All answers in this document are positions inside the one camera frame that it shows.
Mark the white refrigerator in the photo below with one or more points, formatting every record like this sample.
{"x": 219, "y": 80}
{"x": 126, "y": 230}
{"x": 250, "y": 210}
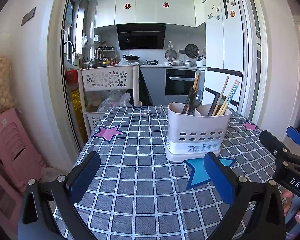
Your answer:
{"x": 220, "y": 42}

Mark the gas stove burner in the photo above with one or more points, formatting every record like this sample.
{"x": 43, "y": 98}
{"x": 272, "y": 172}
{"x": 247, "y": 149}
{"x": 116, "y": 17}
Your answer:
{"x": 152, "y": 62}

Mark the red basket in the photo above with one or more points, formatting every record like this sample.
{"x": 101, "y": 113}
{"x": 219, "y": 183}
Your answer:
{"x": 71, "y": 77}

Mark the red paper decal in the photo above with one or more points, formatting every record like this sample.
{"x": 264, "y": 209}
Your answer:
{"x": 165, "y": 4}
{"x": 127, "y": 6}

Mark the black slim plastic utensil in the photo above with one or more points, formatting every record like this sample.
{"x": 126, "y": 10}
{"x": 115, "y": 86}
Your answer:
{"x": 187, "y": 102}

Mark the grey checked tablecloth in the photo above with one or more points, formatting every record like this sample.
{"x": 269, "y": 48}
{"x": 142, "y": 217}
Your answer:
{"x": 140, "y": 155}

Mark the white wall cabinets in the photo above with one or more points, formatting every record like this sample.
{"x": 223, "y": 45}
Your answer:
{"x": 145, "y": 10}

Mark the dark hanging pan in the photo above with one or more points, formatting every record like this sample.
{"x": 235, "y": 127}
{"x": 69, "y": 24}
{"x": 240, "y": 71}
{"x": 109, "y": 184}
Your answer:
{"x": 192, "y": 50}

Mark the yellow foil package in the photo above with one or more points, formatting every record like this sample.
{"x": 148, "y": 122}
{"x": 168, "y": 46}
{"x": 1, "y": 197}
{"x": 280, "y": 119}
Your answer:
{"x": 77, "y": 110}

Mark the crumpled clear plastic bag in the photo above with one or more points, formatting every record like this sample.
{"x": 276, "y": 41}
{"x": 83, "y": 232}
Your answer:
{"x": 115, "y": 101}

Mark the black plastic spoon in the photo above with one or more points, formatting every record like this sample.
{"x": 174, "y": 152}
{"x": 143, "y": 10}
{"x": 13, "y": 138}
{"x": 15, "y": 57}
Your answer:
{"x": 197, "y": 97}

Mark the black built-in oven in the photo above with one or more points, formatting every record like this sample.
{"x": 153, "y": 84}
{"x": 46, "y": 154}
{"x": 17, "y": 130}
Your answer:
{"x": 180, "y": 85}

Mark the steel cooking pot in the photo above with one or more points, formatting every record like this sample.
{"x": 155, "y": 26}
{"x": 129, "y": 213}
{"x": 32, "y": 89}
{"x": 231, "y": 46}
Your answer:
{"x": 177, "y": 62}

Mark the clear floor plastic bag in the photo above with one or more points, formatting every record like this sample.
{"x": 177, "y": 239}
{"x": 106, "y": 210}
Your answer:
{"x": 53, "y": 175}

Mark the beige plastic storage cart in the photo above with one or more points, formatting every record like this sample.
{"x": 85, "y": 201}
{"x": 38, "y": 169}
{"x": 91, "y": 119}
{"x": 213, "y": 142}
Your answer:
{"x": 105, "y": 80}

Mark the white rice cooker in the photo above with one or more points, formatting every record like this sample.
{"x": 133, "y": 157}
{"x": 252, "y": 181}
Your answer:
{"x": 201, "y": 61}

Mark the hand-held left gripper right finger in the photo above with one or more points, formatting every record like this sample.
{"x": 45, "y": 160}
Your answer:
{"x": 218, "y": 177}

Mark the countertop bottle rack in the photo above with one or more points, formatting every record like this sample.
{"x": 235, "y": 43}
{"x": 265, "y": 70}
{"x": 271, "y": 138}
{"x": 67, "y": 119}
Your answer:
{"x": 105, "y": 57}

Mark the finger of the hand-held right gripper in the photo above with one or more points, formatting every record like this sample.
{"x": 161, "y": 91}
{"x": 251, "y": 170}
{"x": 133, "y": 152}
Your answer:
{"x": 296, "y": 136}
{"x": 273, "y": 142}

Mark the kitchen faucet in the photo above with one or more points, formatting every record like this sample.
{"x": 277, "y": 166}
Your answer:
{"x": 68, "y": 43}

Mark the pink plastic stool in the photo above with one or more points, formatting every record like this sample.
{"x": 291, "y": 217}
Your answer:
{"x": 2, "y": 200}
{"x": 12, "y": 140}

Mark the bag of puffed snacks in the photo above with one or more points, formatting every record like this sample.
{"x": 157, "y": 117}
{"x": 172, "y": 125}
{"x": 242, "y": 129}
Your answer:
{"x": 1, "y": 85}

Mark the grey hanging pan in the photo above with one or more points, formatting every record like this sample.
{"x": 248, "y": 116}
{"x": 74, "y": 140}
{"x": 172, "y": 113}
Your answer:
{"x": 170, "y": 54}

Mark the black wok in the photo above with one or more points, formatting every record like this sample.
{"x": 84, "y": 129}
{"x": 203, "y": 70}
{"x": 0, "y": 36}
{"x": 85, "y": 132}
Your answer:
{"x": 131, "y": 57}

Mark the black range hood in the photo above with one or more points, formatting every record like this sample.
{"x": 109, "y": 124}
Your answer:
{"x": 140, "y": 37}

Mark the grey wall switch plate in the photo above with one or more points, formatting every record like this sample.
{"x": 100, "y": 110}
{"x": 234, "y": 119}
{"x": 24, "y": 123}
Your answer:
{"x": 28, "y": 16}

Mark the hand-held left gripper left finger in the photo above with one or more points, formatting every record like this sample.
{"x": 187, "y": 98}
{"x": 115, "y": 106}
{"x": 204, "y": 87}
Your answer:
{"x": 86, "y": 177}

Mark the white plastic bag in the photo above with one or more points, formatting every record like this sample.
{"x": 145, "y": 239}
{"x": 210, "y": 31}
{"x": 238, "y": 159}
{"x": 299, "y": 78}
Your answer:
{"x": 121, "y": 62}

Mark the grey base cabinet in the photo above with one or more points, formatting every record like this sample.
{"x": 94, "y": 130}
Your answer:
{"x": 156, "y": 85}

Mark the white cooking pot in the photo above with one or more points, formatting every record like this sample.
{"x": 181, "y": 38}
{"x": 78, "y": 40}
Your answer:
{"x": 188, "y": 63}

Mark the white plastic utensil holder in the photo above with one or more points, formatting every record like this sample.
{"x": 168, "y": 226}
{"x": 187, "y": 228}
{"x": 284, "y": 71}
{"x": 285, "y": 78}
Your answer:
{"x": 190, "y": 125}

